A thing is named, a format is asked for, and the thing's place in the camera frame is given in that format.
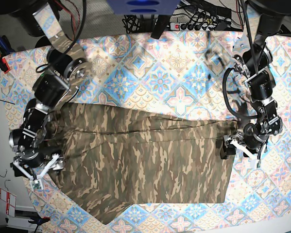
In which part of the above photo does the camouflage T-shirt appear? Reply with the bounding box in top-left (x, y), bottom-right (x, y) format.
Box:
top-left (46, 103), bottom-right (238, 224)

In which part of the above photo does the red white label card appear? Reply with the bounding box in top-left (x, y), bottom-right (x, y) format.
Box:
top-left (0, 188), bottom-right (17, 217)

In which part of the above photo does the black support post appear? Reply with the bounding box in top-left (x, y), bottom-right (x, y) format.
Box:
top-left (151, 15), bottom-right (171, 39)

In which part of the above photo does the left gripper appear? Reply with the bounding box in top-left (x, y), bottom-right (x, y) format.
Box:
top-left (220, 123), bottom-right (269, 167)

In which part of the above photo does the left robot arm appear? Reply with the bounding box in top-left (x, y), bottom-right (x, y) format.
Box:
top-left (221, 0), bottom-right (291, 168)

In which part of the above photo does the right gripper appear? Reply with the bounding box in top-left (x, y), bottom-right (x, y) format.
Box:
top-left (10, 150), bottom-right (64, 191)

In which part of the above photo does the blue orange clamp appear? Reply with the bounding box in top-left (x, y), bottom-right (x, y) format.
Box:
top-left (28, 216), bottom-right (50, 226)

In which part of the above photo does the white power strip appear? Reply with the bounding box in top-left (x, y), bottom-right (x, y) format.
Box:
top-left (169, 21), bottom-right (231, 32)

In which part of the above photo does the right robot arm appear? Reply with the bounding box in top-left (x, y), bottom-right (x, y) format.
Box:
top-left (9, 0), bottom-right (91, 191)

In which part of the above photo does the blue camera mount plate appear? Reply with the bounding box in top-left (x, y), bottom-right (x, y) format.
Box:
top-left (107, 0), bottom-right (180, 15)

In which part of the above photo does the red black clamp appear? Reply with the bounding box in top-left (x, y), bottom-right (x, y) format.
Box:
top-left (0, 35), bottom-right (15, 74)

